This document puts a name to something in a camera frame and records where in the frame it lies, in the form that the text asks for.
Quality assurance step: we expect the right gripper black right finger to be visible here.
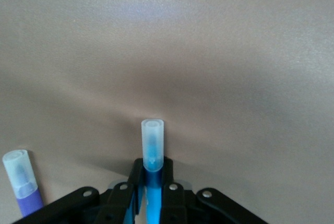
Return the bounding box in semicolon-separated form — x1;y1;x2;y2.
159;157;269;224

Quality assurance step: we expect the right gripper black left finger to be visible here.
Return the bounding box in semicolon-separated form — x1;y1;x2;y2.
15;157;144;224

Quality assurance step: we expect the blue marker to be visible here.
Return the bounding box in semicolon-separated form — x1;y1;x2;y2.
140;119;165;224

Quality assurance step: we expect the purple marker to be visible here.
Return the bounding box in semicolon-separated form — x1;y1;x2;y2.
2;149;44;218

